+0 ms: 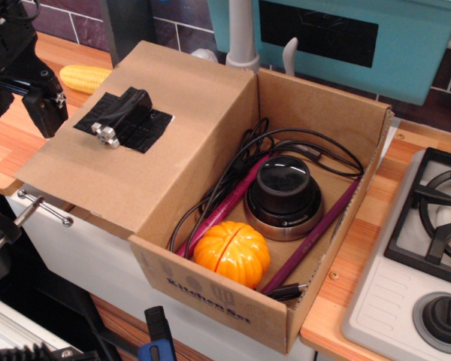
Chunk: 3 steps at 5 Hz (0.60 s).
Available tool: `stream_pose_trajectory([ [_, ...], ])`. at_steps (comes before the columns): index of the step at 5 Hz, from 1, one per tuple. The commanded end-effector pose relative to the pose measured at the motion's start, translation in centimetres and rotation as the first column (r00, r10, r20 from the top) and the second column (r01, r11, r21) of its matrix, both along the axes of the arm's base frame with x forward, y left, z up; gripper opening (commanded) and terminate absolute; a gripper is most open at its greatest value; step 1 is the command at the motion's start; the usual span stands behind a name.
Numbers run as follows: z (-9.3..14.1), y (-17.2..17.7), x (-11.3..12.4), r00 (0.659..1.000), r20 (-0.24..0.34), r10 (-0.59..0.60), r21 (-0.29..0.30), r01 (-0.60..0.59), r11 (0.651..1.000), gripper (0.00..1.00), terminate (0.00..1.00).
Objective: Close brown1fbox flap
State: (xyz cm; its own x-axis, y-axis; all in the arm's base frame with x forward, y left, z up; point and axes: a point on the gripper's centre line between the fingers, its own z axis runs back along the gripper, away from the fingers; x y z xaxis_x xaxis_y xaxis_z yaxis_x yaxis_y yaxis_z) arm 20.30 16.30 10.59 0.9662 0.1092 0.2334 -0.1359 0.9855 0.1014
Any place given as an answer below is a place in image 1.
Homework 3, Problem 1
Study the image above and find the dark vertical post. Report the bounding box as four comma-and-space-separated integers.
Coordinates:
98, 0, 158, 67

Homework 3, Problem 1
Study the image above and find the yellow toy corn cob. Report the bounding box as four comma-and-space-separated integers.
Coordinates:
59, 65, 112, 94

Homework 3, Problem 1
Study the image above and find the black USB cable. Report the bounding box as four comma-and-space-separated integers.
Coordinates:
168, 117, 365, 302

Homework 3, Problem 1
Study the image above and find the grey toy faucet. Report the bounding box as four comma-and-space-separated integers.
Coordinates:
225, 0, 299, 76

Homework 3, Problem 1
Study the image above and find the brown cardboard kitchen set box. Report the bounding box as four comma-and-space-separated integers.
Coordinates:
14, 40, 395, 356

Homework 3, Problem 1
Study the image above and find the magenta pencil left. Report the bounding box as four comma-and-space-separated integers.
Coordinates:
168, 150, 273, 259

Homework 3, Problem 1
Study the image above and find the white toy stove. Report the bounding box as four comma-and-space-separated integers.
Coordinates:
341, 155, 451, 360

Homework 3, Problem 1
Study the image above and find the black silver 3D mouse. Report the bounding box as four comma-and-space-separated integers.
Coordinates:
244, 155, 323, 241

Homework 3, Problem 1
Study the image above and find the blue black clamp handle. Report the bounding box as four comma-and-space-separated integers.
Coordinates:
138, 306, 177, 361

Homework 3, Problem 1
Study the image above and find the metal clamp bar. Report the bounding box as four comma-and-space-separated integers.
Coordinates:
0, 189, 74, 250

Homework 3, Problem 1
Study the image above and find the magenta pencil right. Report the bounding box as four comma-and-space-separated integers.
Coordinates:
262, 177, 361, 294

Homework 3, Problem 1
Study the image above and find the black stove knob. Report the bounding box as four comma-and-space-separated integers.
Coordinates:
413, 292, 451, 354

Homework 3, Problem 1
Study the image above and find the black stove grate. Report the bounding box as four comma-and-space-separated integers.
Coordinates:
384, 147, 451, 283

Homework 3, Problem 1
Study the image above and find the black taped aluminium flap handle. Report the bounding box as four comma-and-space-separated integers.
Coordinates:
74, 87, 174, 153

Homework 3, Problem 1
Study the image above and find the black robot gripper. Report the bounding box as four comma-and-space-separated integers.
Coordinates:
0, 1, 68, 138

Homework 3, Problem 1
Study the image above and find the magenta pencil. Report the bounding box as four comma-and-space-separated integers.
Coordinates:
262, 177, 361, 294
168, 150, 273, 259

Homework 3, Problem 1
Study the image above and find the orange toy pumpkin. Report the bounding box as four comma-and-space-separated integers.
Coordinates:
193, 221, 271, 289

